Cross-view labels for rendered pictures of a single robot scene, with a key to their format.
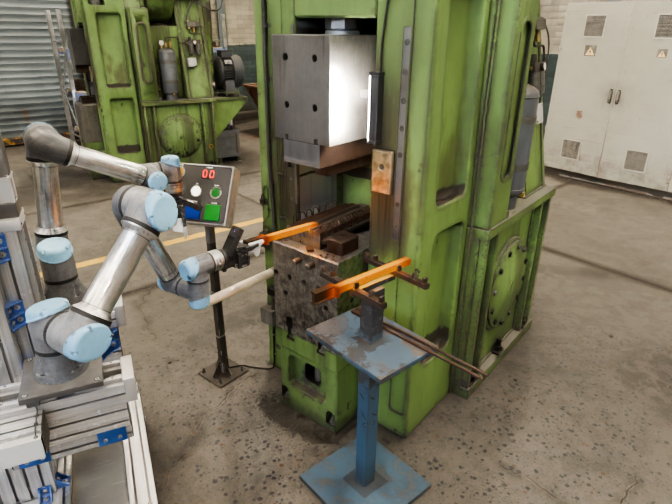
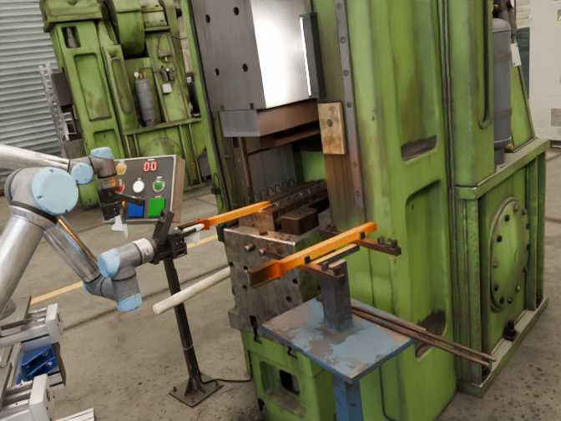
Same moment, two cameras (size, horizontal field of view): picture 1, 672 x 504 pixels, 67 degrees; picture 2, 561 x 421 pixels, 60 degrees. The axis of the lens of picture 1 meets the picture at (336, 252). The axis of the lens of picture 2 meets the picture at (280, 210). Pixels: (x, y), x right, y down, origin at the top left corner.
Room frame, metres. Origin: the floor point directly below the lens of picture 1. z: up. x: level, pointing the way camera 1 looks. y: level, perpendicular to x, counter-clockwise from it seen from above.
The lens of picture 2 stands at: (0.31, -0.15, 1.51)
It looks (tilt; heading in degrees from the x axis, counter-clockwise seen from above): 17 degrees down; 6
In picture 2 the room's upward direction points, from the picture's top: 8 degrees counter-clockwise
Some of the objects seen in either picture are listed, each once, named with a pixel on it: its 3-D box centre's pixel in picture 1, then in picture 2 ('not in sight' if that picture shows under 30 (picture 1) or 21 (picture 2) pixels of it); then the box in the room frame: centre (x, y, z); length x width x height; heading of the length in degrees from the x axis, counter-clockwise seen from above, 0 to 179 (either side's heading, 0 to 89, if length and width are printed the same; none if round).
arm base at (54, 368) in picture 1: (59, 355); not in sight; (1.29, 0.84, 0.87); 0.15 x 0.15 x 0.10
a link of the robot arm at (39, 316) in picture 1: (52, 323); not in sight; (1.28, 0.83, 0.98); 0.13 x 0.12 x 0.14; 59
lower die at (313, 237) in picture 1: (333, 222); (290, 201); (2.23, 0.01, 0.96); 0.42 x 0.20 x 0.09; 141
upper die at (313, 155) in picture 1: (333, 145); (278, 114); (2.23, 0.01, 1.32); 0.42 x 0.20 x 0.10; 141
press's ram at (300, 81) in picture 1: (342, 87); (277, 45); (2.20, -0.02, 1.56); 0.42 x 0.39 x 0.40; 141
